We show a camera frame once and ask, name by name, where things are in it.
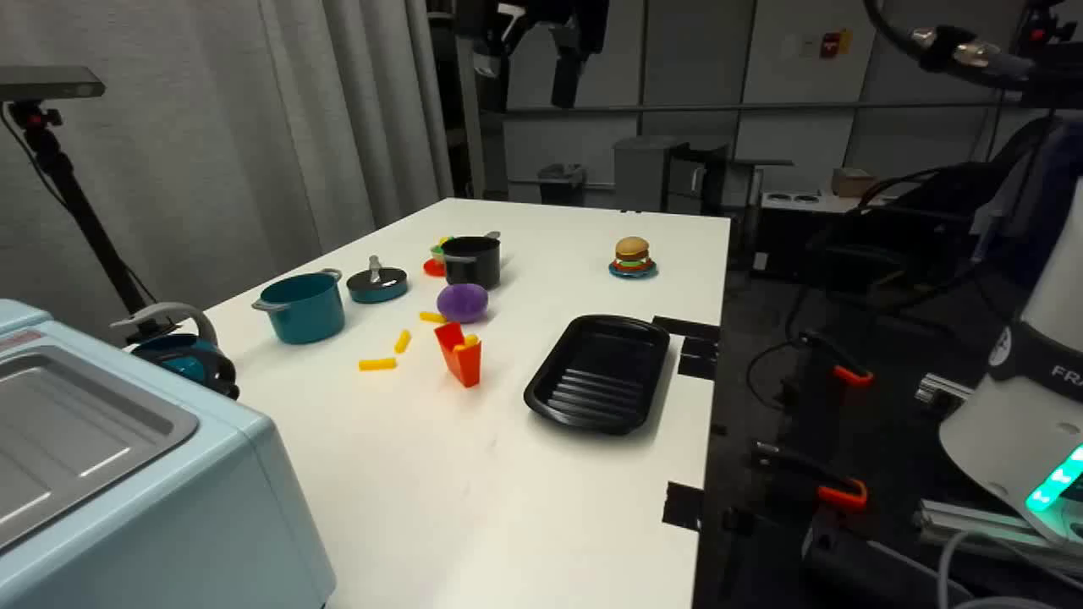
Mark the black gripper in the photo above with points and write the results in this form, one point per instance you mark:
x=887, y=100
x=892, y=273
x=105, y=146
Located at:
x=571, y=26

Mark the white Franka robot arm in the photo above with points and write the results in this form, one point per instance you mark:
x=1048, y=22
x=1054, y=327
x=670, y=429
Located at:
x=1036, y=394

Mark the small black background box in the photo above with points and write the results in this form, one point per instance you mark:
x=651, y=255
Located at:
x=563, y=182

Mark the toy burger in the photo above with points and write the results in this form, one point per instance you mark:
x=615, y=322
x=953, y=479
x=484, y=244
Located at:
x=630, y=252

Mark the black toy pot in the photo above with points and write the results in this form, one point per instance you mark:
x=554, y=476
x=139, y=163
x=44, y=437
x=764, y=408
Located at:
x=474, y=261

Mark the green toy food piece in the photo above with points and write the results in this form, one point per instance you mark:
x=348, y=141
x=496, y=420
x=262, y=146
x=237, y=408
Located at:
x=439, y=244

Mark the red toy food piece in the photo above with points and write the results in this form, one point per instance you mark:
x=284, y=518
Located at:
x=432, y=269

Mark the purple plush toy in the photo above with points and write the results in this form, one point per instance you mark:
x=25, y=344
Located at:
x=460, y=303

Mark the small round toy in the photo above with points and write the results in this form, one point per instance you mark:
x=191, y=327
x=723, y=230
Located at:
x=378, y=284

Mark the cardboard box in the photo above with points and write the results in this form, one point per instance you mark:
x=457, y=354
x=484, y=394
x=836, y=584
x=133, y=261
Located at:
x=853, y=182

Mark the red fry box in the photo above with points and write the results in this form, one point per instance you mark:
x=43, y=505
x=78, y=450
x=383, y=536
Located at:
x=460, y=363

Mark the teal toy pot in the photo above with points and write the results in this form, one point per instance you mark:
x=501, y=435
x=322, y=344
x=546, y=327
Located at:
x=307, y=313

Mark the teal toy container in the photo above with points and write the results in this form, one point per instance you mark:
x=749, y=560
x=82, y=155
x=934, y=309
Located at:
x=186, y=356

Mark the teal round plate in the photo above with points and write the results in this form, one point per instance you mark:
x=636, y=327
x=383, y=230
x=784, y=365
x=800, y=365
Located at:
x=635, y=273

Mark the black ridged tray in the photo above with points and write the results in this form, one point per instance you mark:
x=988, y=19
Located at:
x=597, y=377

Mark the black table edge pad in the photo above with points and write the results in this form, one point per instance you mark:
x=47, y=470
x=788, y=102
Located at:
x=685, y=505
x=697, y=358

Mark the black office chair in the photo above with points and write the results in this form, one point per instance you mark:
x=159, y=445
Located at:
x=900, y=230

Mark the light blue toaster oven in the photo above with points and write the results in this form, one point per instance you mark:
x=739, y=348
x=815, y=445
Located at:
x=135, y=495

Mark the orange wall sign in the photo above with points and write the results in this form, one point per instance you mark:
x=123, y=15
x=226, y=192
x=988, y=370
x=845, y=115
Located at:
x=836, y=42

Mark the black camera tripod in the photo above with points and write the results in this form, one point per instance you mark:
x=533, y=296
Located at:
x=68, y=190

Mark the camera bar on tripod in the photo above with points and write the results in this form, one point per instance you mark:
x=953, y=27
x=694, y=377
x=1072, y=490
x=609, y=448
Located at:
x=44, y=81

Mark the aluminium frame bar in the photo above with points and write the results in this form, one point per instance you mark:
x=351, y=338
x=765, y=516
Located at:
x=984, y=526

